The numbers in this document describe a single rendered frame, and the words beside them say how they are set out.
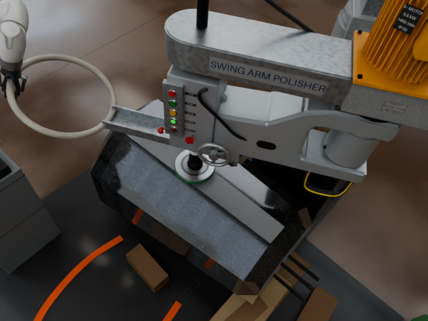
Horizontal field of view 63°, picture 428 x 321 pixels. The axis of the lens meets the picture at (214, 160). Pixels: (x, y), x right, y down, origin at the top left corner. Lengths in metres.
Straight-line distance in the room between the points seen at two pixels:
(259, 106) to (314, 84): 0.31
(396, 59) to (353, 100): 0.17
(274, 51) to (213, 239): 1.02
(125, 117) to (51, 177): 1.36
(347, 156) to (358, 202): 1.62
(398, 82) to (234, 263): 1.12
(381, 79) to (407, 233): 2.07
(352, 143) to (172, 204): 0.99
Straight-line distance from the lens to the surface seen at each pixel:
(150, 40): 4.21
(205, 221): 1.86
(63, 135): 1.72
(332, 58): 1.28
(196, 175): 1.83
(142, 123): 1.80
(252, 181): 1.92
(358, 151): 1.48
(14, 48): 1.65
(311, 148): 1.58
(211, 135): 1.49
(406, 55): 1.20
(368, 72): 1.23
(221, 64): 1.23
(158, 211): 1.99
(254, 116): 1.42
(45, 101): 3.66
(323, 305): 2.54
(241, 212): 1.81
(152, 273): 2.40
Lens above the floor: 2.40
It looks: 53 degrees down
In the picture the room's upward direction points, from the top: 7 degrees clockwise
